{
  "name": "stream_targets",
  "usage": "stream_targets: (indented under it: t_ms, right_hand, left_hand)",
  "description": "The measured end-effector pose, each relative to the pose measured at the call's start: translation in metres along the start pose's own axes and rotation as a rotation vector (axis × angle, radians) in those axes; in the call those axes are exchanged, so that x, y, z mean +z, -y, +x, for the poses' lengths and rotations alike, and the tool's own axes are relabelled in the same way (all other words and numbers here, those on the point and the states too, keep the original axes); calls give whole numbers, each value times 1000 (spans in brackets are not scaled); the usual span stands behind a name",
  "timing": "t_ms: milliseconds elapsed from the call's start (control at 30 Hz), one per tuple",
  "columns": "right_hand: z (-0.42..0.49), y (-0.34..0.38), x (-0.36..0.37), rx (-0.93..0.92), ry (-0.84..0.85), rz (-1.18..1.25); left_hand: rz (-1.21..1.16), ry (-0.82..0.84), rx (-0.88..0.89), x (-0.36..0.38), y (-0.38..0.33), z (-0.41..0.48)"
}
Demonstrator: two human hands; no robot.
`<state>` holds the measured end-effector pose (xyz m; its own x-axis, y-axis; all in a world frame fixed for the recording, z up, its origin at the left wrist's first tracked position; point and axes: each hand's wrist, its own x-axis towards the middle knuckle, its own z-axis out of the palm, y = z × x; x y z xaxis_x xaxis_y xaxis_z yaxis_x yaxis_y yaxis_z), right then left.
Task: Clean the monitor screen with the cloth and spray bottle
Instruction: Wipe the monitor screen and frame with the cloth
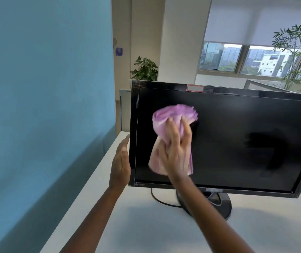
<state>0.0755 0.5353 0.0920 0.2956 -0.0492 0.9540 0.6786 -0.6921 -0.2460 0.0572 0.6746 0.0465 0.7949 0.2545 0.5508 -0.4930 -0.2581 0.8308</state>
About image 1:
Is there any pink cleaning cloth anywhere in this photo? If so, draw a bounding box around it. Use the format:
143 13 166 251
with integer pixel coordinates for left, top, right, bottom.
148 104 199 176

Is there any person's right hand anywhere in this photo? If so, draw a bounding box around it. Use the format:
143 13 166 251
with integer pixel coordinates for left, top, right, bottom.
159 115 193 179

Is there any white roller window blind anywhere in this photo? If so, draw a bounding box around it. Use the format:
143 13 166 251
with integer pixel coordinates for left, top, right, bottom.
204 0 301 47

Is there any small green potted plant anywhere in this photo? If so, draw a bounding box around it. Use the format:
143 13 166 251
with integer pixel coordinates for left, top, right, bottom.
130 56 159 82

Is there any person's right forearm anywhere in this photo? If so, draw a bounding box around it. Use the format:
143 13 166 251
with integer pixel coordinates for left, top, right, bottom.
169 173 256 253

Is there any black monitor cable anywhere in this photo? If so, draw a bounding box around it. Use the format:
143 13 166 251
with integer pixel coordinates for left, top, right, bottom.
151 188 182 208

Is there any grey glass desk partition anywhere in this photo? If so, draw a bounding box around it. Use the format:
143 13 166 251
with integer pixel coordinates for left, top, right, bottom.
244 79 299 93

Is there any black round monitor stand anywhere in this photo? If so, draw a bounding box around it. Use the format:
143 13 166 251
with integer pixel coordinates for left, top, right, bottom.
176 190 232 221

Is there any black computer monitor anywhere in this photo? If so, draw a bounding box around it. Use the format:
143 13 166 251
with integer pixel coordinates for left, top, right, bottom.
128 80 301 199

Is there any tall green palm plant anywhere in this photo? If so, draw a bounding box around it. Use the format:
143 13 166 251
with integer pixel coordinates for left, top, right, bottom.
272 8 301 90

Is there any person's left forearm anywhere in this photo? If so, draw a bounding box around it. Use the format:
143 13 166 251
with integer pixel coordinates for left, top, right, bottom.
39 185 126 253

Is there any window with grey frame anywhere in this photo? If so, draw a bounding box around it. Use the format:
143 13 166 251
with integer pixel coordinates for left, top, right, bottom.
197 41 301 78

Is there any person's left hand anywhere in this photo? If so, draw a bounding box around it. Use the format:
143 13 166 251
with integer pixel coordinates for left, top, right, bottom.
109 134 131 190

